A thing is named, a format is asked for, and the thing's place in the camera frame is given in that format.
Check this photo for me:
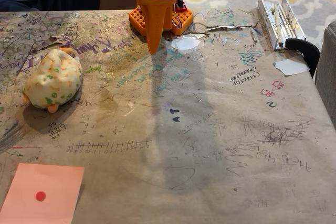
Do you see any metal mitre box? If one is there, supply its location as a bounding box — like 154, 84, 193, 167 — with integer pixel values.
257, 0, 307, 51

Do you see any pink paper sheet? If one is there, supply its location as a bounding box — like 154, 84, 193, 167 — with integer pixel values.
0, 163, 85, 224

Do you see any black table clamp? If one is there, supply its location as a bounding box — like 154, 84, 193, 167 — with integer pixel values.
285, 38, 321, 78

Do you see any grey upholstered sofa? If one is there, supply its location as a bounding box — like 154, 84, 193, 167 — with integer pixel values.
314, 20, 336, 133

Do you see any white stick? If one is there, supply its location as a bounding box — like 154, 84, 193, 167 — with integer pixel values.
272, 3, 285, 47

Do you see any scribbled brown paper table cover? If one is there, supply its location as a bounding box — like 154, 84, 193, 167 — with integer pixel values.
0, 8, 336, 224

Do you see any white tape piece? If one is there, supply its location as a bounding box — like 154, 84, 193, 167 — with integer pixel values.
272, 57, 311, 76

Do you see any white spotted plush toy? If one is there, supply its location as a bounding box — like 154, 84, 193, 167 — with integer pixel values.
22, 47, 83, 114

